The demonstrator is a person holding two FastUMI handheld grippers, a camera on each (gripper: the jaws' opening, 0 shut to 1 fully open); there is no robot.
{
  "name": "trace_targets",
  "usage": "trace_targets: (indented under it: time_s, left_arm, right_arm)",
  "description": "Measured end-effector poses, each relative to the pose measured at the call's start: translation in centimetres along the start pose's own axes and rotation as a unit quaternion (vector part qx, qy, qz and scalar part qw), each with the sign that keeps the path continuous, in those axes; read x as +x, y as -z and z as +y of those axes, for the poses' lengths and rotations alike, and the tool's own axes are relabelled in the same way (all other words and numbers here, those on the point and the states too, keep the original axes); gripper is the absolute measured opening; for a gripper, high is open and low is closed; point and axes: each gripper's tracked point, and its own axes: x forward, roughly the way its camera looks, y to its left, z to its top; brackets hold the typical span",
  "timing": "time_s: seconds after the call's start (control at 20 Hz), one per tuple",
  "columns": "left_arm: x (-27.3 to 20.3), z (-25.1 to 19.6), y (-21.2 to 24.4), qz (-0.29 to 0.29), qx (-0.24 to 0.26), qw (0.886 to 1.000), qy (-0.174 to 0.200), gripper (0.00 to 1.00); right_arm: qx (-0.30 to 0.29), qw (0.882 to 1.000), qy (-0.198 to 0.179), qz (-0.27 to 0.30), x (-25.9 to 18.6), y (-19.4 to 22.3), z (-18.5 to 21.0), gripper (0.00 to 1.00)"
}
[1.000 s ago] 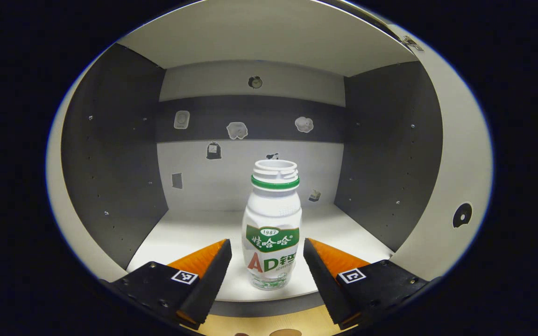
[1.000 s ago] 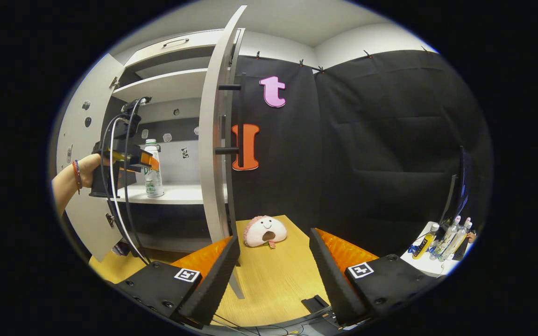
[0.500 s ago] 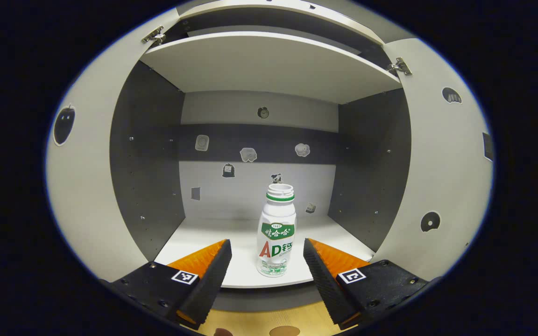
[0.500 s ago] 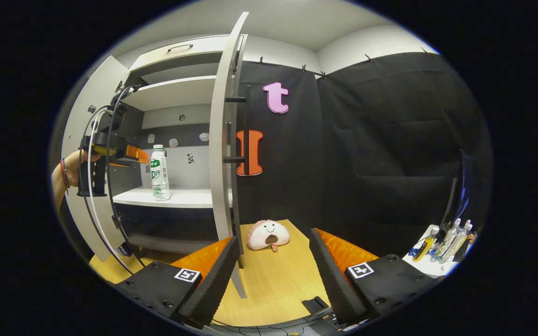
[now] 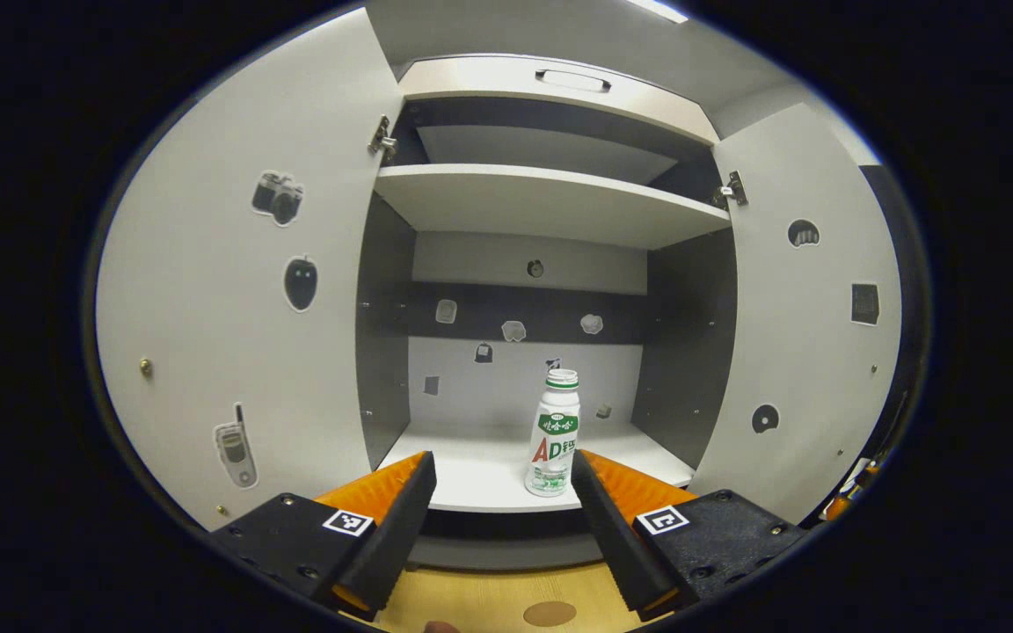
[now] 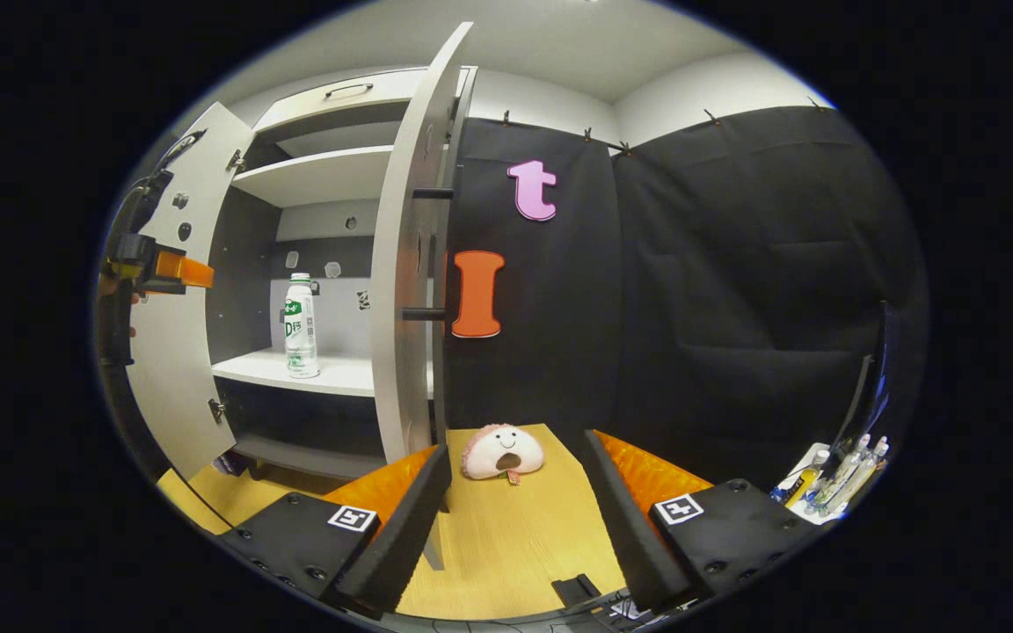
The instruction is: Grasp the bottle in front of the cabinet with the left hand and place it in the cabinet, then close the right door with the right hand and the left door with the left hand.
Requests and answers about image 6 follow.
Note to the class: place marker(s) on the white tray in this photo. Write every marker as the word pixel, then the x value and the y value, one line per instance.
pixel 792 510

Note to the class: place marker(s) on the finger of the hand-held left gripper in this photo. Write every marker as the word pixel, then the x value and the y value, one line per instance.
pixel 185 272

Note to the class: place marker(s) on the white bottle with green label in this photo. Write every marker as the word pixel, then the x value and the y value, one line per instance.
pixel 300 338

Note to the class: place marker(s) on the pink and white plush toy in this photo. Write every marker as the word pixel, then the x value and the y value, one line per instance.
pixel 502 453

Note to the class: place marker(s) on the small yellow bottle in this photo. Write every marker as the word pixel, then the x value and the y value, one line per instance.
pixel 801 482

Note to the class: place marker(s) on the white cabinet drawer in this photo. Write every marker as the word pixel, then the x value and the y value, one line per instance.
pixel 331 101

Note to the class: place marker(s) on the white cabinet door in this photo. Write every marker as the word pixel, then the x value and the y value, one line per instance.
pixel 397 290
pixel 172 378

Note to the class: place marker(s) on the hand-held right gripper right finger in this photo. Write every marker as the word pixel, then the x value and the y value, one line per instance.
pixel 625 527

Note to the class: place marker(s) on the white cabinet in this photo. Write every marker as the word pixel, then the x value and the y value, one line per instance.
pixel 322 176

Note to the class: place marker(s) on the clear plastic bottle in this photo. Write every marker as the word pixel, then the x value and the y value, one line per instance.
pixel 841 475
pixel 858 482

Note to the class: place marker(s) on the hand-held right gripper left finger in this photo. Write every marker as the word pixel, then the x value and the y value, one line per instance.
pixel 401 536

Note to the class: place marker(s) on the black backdrop cloth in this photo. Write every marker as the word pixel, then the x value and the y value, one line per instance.
pixel 691 308

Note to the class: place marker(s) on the small black bracket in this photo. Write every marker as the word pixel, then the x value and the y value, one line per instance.
pixel 575 589

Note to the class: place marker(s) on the dark device with label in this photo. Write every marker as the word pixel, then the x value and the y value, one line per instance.
pixel 625 608

